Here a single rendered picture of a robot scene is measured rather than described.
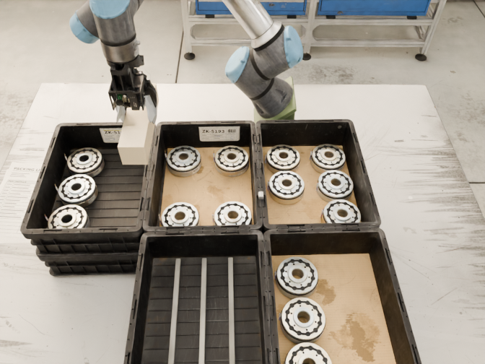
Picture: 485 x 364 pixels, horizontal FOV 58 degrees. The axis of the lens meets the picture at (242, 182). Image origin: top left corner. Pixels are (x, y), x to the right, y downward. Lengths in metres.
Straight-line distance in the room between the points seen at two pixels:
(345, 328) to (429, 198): 0.63
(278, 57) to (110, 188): 0.64
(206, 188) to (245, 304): 0.38
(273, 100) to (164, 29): 2.19
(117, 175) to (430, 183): 1.03
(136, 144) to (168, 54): 2.30
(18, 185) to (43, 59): 1.97
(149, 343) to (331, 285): 0.46
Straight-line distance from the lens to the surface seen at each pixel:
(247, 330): 1.09
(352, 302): 1.15
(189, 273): 1.16
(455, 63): 3.58
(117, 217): 1.28
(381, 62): 3.38
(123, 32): 0.95
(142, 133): 1.09
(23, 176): 1.67
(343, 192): 1.29
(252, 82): 1.48
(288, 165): 1.33
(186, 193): 1.30
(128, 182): 1.36
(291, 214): 1.25
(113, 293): 1.31
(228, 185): 1.31
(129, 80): 1.02
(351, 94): 1.88
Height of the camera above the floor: 1.84
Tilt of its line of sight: 50 degrees down
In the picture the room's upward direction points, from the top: 1 degrees clockwise
